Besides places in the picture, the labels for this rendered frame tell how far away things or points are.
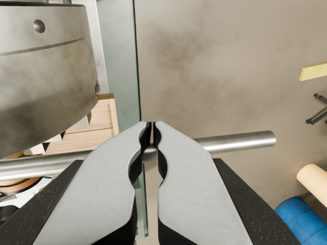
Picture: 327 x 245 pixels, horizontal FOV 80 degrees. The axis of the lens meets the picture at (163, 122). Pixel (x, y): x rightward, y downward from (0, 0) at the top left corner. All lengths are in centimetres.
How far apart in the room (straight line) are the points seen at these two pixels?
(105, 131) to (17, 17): 43
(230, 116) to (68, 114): 179
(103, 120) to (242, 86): 147
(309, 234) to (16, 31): 348
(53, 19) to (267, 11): 169
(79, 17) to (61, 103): 10
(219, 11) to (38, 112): 147
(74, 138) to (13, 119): 40
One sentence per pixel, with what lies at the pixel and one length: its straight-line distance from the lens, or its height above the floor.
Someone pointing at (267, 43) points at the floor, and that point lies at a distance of 189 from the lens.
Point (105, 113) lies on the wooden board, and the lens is 57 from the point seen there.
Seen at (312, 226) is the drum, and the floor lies 44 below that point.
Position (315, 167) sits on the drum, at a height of 8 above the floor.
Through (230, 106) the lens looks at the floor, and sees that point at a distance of 190.
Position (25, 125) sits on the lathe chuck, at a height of 121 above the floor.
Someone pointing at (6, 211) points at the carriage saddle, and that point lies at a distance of 81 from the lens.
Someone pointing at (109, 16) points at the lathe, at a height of 54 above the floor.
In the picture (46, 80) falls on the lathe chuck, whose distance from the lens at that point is 22.
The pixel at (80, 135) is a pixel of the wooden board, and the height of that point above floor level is 89.
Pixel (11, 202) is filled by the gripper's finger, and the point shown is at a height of 110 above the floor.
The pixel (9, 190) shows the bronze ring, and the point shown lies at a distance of 41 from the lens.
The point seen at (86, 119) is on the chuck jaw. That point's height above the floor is 111.
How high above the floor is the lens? 139
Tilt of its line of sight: 56 degrees down
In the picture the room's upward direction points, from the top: 151 degrees clockwise
